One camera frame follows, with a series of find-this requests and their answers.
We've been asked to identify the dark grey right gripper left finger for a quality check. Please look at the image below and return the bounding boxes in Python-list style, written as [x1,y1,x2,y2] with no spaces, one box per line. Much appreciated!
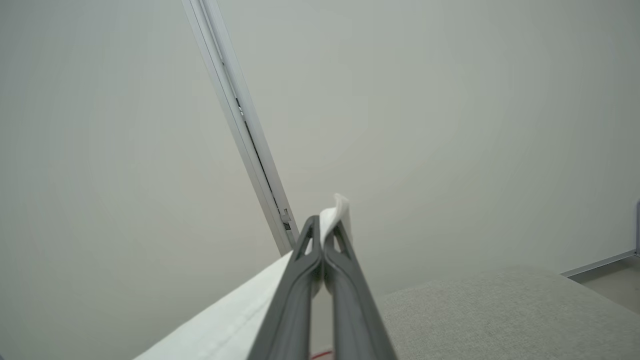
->
[248,215,322,360]

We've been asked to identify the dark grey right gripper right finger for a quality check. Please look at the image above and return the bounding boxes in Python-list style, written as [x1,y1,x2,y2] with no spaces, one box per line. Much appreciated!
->
[322,221,399,360]

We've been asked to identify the red shorts with white stripe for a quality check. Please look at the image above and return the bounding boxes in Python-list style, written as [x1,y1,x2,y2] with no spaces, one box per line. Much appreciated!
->
[134,193,352,360]

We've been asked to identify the grey metal frame post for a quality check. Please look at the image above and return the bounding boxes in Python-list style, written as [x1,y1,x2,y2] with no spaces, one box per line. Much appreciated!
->
[181,0,301,257]

